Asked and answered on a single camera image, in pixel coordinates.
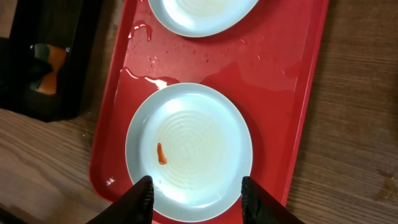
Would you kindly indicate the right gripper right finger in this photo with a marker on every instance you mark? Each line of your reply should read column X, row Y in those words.
column 260, row 207

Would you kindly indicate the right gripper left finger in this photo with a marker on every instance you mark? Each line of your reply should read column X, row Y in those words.
column 135, row 206

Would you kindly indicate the light blue plate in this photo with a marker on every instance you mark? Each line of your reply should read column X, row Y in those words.
column 200, row 18
column 195, row 145

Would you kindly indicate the red plastic tray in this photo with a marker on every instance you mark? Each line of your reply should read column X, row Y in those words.
column 264, row 65

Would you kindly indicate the black rectangular water tray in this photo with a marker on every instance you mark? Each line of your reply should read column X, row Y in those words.
column 45, row 50

